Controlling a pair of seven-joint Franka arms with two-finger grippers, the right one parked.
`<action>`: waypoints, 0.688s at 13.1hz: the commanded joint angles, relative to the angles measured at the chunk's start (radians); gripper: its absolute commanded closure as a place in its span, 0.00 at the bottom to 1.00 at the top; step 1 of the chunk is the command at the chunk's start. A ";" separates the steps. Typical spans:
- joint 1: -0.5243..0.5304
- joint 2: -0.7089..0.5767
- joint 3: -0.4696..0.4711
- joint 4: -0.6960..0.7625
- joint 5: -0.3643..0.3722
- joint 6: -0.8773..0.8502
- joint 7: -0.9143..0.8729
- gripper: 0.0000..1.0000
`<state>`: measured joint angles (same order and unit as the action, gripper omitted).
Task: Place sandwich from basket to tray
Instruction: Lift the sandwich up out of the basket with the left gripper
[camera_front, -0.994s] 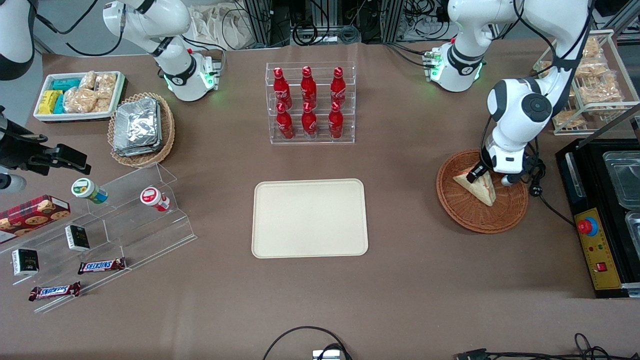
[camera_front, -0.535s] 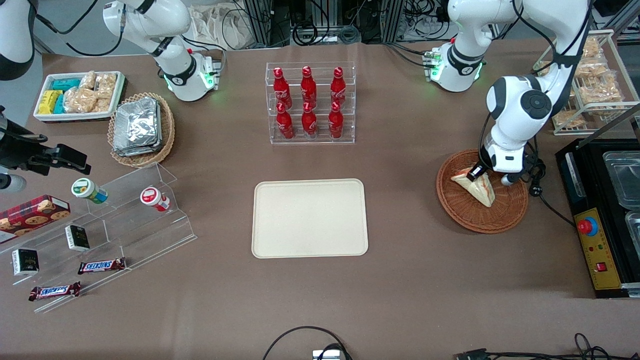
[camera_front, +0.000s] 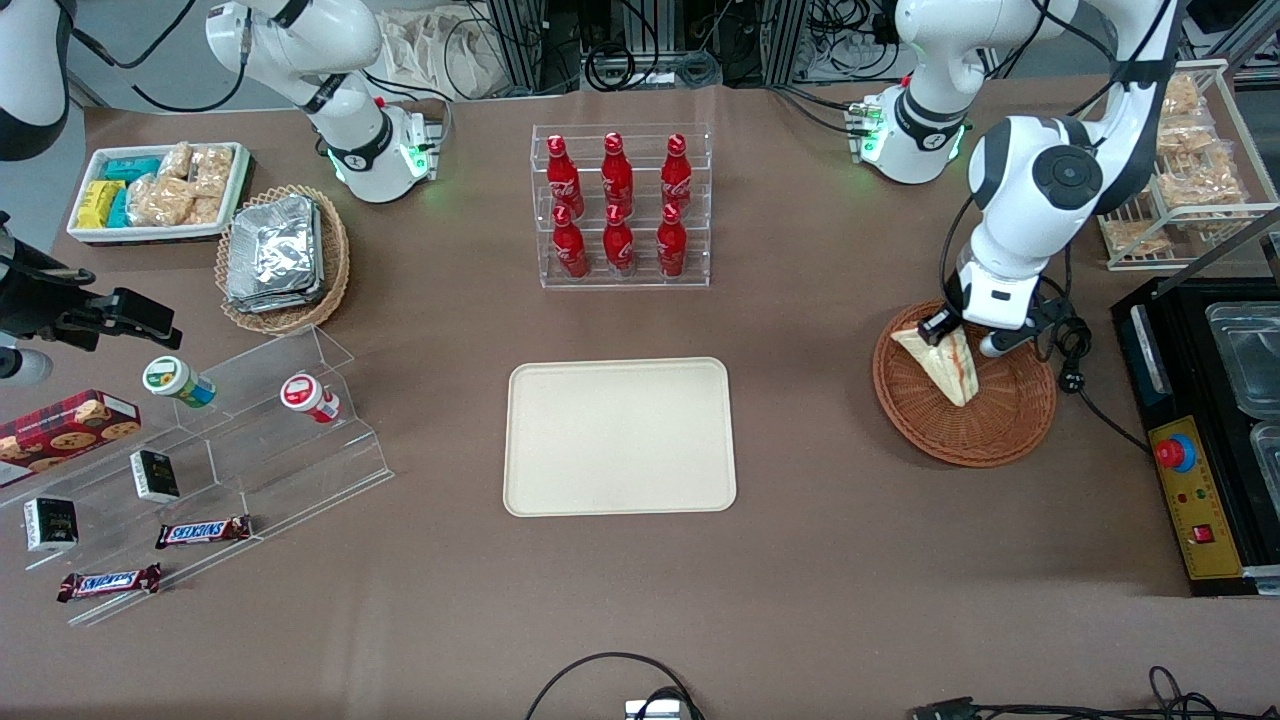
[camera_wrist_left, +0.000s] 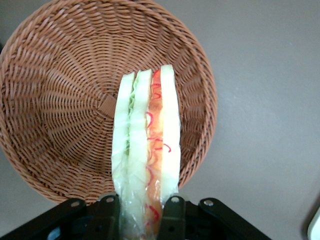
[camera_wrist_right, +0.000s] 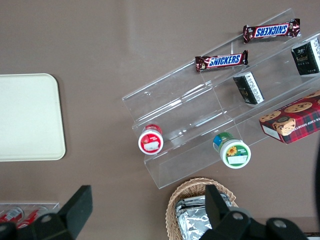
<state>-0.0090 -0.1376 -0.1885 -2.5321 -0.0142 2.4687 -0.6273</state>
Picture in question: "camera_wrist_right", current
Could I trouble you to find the foil wrapped pack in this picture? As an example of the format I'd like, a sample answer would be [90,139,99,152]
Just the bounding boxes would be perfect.
[174,194,233,240]

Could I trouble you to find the red cola bottle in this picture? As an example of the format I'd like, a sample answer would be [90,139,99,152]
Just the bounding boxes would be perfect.
[16,206,50,230]
[0,206,25,224]

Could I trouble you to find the red plaid cookie box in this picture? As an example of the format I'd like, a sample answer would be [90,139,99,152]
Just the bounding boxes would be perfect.
[258,90,320,145]

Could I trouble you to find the cream plastic tray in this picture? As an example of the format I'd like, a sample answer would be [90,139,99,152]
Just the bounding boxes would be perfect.
[0,73,67,163]

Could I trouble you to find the clear acrylic bottle rack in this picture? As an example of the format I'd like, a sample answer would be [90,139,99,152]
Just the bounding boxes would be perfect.
[0,201,61,226]

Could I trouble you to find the clear acrylic stepped shelf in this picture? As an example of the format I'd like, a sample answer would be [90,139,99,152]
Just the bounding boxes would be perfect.
[121,8,320,190]

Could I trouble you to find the green sunflower lidded jar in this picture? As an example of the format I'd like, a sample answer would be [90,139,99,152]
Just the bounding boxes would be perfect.
[212,131,252,170]

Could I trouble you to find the black tea box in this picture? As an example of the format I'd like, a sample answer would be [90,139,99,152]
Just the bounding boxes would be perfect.
[290,37,320,76]
[232,71,265,107]

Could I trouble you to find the red lidded jar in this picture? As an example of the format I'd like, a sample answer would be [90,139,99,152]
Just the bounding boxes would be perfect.
[137,123,165,156]

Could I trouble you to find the light tan wicker basket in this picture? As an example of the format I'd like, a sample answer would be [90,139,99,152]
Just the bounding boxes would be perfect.
[165,177,237,240]

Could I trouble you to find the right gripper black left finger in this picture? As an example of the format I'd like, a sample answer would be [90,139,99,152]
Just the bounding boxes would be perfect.
[31,184,94,240]

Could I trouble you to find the Snickers chocolate bar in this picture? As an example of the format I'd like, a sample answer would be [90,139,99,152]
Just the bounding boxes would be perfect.
[194,49,250,73]
[242,18,301,45]

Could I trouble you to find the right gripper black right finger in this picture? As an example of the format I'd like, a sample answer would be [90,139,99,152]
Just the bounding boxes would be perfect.
[201,184,252,240]

